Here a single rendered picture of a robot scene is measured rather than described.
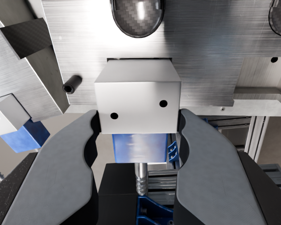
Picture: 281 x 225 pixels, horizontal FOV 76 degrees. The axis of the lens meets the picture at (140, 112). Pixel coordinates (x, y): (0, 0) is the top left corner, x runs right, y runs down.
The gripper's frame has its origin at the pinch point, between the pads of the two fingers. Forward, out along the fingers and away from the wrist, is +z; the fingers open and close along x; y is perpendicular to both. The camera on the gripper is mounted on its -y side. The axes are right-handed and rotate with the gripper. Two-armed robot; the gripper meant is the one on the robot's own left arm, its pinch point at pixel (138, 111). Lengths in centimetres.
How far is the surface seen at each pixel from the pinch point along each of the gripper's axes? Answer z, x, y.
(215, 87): 4.3, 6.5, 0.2
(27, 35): 10.1, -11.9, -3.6
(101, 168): 101, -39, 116
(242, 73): 6.8, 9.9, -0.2
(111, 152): 99, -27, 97
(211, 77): 4.3, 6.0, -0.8
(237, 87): 6.9, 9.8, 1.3
